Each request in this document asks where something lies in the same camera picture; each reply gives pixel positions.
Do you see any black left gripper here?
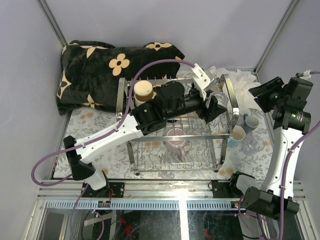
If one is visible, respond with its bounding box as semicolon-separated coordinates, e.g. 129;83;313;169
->
165;86;226;120

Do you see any clear glass tumbler front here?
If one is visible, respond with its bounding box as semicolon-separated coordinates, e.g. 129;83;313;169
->
213;92;229;108

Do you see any clear glass tumbler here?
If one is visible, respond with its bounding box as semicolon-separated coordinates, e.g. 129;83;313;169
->
213;92;229;108
241;135;265;156

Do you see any light blue mug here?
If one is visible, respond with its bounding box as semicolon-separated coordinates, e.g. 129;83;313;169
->
227;125;246;148

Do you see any grey textured coffee mug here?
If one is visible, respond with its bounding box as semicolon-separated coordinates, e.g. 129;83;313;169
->
243;113;260;134

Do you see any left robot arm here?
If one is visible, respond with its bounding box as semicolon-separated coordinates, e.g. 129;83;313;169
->
63;81;227;198

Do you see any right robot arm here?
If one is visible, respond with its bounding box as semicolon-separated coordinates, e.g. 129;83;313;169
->
227;76;313;220

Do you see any stainless steel dish rack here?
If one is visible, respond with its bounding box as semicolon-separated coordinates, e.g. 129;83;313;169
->
125;74;240;176

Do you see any olive beige mug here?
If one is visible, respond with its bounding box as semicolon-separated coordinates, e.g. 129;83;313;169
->
211;85;222;92

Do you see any white crumpled cloth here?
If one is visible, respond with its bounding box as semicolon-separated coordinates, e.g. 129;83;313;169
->
208;66;262;114

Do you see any floral patterned table mat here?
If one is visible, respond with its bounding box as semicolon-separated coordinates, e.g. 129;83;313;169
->
53;69;276;181

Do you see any pink mug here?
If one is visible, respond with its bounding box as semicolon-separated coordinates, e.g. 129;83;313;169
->
165;127;187;159

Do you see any black floral plush blanket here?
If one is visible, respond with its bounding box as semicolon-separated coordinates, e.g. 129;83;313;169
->
56;40;185;116

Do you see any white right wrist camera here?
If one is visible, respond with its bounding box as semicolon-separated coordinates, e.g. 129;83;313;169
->
295;70;312;80

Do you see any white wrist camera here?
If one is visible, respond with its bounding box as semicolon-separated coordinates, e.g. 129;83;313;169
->
191;63;216;101
295;70;312;80

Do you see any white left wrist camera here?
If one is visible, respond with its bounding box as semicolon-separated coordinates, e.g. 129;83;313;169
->
191;63;216;101

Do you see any right aluminium frame post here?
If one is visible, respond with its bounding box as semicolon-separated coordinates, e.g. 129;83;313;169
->
254;0;301;74

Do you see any aluminium frame post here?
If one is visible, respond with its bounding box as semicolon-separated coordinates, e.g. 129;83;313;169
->
37;0;68;47
254;0;301;74

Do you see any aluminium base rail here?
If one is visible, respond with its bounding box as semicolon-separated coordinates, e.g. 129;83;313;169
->
37;178;308;211

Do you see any left aluminium frame post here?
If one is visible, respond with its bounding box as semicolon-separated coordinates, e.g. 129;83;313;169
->
37;0;68;47

